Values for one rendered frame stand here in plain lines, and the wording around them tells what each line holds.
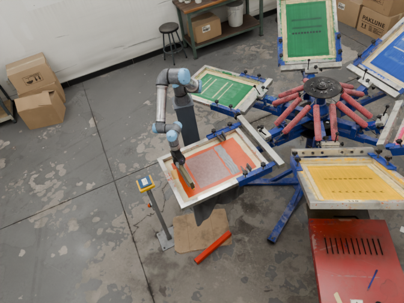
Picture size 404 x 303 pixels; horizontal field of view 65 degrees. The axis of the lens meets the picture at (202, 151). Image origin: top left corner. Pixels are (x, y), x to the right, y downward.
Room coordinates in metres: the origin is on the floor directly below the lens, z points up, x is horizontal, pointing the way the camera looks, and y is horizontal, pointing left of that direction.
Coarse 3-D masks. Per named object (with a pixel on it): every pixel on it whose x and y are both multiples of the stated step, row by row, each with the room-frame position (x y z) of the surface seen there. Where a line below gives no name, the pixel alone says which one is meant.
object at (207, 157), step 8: (216, 144) 1.96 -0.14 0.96; (224, 144) 1.94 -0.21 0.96; (232, 144) 1.92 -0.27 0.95; (200, 152) 1.91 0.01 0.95; (208, 152) 1.89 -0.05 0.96; (216, 152) 1.87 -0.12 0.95; (232, 152) 1.83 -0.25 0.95; (240, 152) 1.81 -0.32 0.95; (192, 160) 1.83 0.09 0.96; (200, 160) 1.82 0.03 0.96; (208, 160) 1.80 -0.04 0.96; (216, 160) 1.78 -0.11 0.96; (176, 168) 1.78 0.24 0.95; (192, 168) 1.74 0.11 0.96; (200, 168) 1.72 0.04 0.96
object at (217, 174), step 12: (240, 156) 1.77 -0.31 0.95; (204, 168) 1.71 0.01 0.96; (216, 168) 1.69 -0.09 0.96; (228, 168) 1.66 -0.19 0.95; (240, 168) 1.64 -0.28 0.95; (252, 168) 1.61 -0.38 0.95; (180, 180) 1.64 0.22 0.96; (204, 180) 1.59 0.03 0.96; (216, 180) 1.56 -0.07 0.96; (192, 192) 1.50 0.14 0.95
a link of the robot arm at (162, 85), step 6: (162, 72) 2.05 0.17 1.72; (162, 78) 2.02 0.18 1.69; (156, 84) 2.02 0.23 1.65; (162, 84) 2.00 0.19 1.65; (168, 84) 2.03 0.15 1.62; (162, 90) 1.98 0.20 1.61; (156, 96) 1.98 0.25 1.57; (162, 96) 1.95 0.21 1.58; (156, 102) 1.94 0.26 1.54; (162, 102) 1.92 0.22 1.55; (156, 108) 1.91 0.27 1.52; (162, 108) 1.89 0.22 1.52; (156, 114) 1.88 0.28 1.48; (162, 114) 1.86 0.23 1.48; (156, 120) 1.84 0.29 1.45; (162, 120) 1.83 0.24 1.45; (156, 126) 1.81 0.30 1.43; (162, 126) 1.80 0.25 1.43; (156, 132) 1.79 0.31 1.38; (162, 132) 1.78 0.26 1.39
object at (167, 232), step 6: (138, 186) 1.67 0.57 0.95; (150, 186) 1.64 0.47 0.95; (150, 192) 1.68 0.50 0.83; (150, 198) 1.67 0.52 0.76; (156, 204) 1.68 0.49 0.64; (156, 210) 1.67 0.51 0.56; (162, 222) 1.67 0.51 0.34; (168, 228) 1.80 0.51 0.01; (162, 234) 1.74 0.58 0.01; (168, 234) 1.67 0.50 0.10; (162, 240) 1.67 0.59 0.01; (168, 240) 1.66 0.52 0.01; (162, 246) 1.60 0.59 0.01; (168, 246) 1.59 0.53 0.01
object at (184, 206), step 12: (228, 132) 2.06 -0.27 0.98; (240, 132) 2.02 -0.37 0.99; (192, 144) 1.99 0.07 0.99; (204, 144) 1.99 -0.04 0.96; (252, 144) 1.84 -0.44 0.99; (168, 156) 1.90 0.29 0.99; (168, 180) 1.63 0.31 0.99; (216, 192) 1.43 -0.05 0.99; (180, 204) 1.38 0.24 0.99; (192, 204) 1.37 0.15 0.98
